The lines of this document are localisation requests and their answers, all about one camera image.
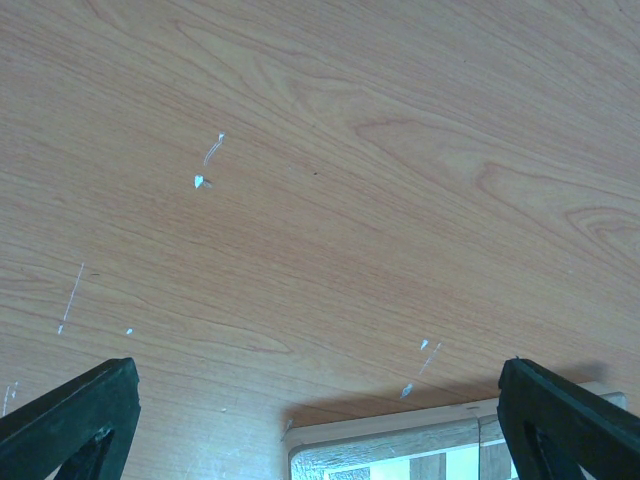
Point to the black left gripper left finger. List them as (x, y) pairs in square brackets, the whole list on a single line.
[(81, 430)]

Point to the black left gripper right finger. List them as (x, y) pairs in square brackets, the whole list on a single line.
[(555, 429)]

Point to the wooden chess board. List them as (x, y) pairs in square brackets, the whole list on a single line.
[(462, 441)]

